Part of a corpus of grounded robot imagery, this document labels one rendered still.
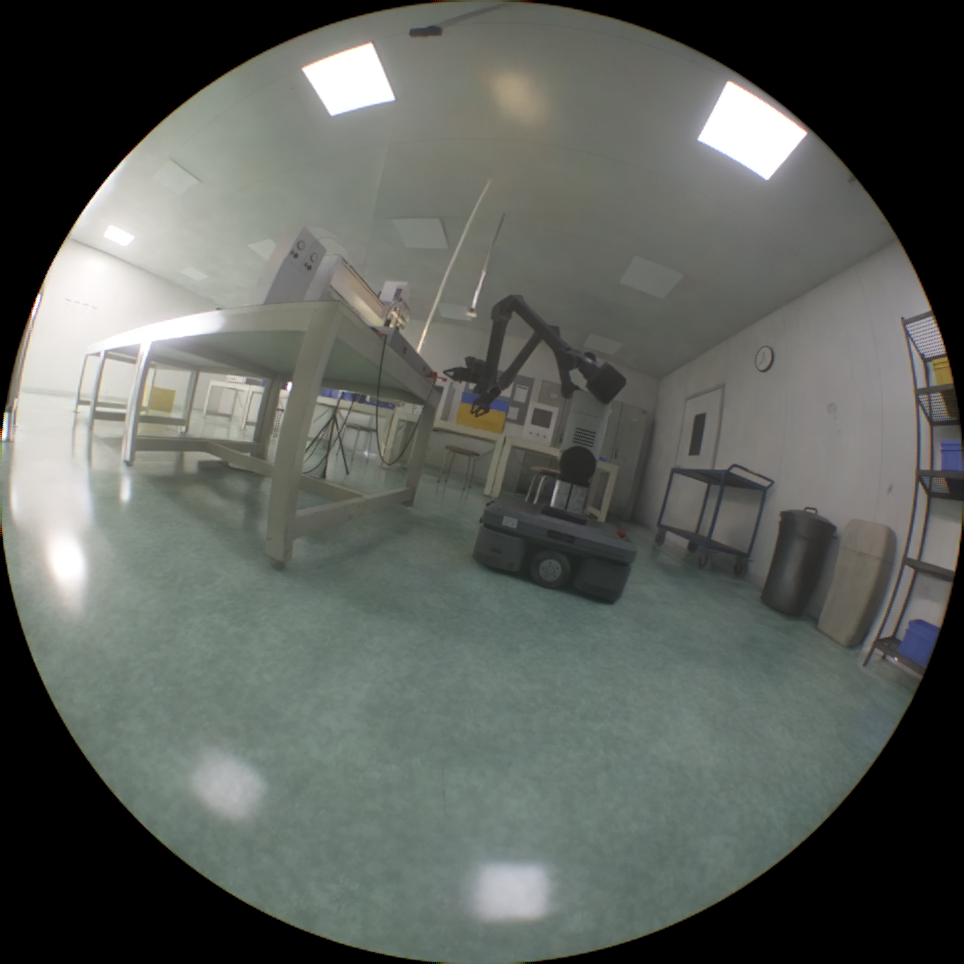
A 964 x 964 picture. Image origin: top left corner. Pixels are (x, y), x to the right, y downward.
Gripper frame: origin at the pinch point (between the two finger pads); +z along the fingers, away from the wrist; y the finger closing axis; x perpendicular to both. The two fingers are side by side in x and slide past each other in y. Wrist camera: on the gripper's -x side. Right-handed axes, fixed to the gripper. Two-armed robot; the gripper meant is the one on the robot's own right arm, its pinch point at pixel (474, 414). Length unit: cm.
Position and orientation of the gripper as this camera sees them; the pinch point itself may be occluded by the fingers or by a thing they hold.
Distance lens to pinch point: 172.9
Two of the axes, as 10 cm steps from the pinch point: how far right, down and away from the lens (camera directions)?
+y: -2.5, 0.2, -9.7
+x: 6.9, 7.0, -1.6
